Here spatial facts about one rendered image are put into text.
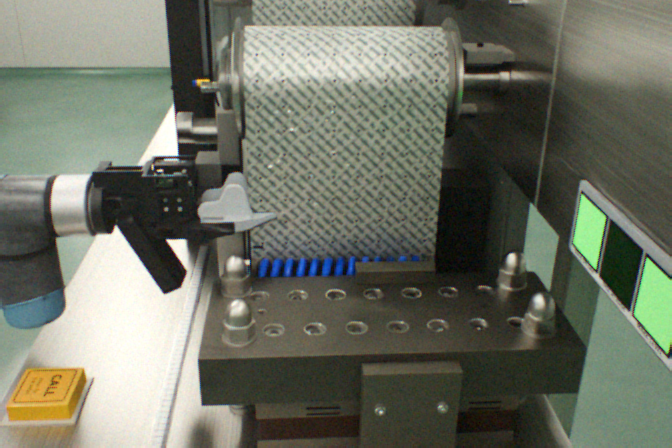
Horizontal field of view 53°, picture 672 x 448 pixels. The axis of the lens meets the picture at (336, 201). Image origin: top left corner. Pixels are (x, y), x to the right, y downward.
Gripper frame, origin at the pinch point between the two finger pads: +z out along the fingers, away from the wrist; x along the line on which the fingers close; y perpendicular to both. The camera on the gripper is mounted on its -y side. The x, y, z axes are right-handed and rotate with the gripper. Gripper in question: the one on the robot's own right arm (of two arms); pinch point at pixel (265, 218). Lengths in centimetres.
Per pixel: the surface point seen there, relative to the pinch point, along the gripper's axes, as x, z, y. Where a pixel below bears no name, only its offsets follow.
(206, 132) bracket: 7.9, -7.6, 8.7
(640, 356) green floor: 112, 126, -109
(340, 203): -0.3, 9.2, 2.0
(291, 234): -0.3, 3.1, -2.1
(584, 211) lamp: -22.6, 29.4, 10.8
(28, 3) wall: 556, -227, -47
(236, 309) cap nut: -17.4, -2.5, -1.9
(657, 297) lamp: -35.9, 29.4, 10.1
